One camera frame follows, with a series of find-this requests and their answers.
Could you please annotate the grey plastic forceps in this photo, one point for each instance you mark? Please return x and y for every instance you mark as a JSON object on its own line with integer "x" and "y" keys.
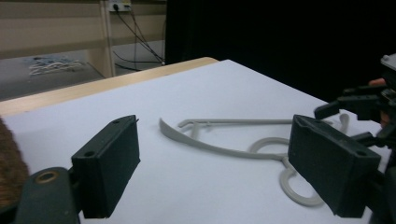
{"x": 218, "y": 149}

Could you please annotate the brown woven basket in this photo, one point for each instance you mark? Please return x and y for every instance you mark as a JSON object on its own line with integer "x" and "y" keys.
{"x": 11, "y": 168}

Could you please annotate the black curtain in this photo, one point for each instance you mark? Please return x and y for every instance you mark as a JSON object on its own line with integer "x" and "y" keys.
{"x": 280, "y": 37}

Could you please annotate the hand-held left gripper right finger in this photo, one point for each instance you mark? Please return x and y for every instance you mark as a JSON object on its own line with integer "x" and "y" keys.
{"x": 333, "y": 165}

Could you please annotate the white wall socket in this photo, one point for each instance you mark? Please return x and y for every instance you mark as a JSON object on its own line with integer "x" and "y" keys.
{"x": 120, "y": 5}

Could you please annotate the white table cover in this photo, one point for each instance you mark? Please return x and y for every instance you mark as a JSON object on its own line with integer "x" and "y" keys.
{"x": 186, "y": 186}

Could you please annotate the beige shelf unit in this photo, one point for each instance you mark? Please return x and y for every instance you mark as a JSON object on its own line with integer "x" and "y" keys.
{"x": 56, "y": 28}

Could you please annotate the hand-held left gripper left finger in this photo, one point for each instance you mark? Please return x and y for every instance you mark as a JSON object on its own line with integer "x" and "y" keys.
{"x": 107, "y": 165}

